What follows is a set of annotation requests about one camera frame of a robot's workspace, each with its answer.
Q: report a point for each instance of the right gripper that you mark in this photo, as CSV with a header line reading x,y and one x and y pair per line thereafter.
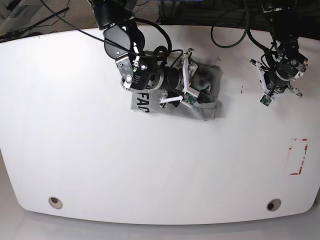
x,y
202,81

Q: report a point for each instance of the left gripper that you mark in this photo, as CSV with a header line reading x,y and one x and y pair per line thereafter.
x,y
273,82

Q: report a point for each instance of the grey T-shirt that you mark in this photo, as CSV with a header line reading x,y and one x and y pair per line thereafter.
x,y
147,100

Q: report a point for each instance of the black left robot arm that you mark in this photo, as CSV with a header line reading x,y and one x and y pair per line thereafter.
x,y
139,69

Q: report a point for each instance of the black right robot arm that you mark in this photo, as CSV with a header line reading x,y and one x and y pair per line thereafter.
x,y
281,63

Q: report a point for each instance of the red tape rectangle marking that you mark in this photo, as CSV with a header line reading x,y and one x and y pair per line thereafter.
x,y
296,156

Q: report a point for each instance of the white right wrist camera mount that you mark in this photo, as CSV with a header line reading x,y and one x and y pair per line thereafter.
x,y
188,96

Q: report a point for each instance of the right table cable grommet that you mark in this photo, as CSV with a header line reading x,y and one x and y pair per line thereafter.
x,y
274,205

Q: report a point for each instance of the table cable grommet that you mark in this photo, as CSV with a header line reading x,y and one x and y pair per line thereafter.
x,y
55,203
274,205

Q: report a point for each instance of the left table cable grommet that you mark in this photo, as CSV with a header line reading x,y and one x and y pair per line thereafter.
x,y
55,203

